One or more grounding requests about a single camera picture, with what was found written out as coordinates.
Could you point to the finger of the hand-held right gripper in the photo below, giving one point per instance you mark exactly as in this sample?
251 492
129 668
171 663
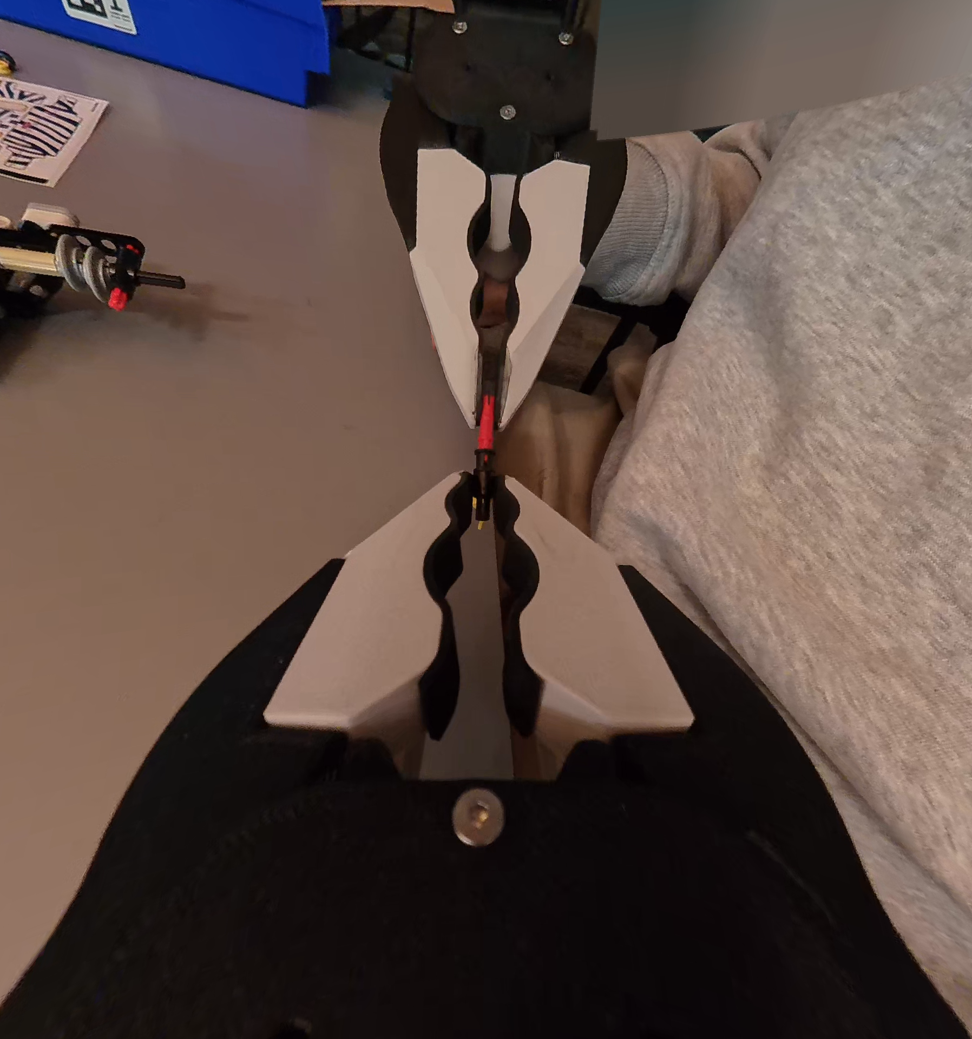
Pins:
445 284
547 284

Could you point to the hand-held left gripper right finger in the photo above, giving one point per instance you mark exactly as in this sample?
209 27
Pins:
608 641

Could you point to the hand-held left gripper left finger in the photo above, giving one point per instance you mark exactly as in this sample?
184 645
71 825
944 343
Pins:
348 641

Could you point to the red lego pin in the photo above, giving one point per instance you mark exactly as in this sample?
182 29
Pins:
486 430

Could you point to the black lego pin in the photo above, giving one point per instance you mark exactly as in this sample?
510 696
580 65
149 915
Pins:
483 471

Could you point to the person's right forearm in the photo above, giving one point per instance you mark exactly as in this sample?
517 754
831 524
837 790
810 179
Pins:
656 227

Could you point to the lego vehicle model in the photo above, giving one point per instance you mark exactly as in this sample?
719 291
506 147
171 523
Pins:
48 268

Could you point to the blue plastic bin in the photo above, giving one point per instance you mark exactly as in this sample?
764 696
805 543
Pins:
234 40

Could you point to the striped sticker sheet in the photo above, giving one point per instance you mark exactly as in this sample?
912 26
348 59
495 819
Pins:
39 130

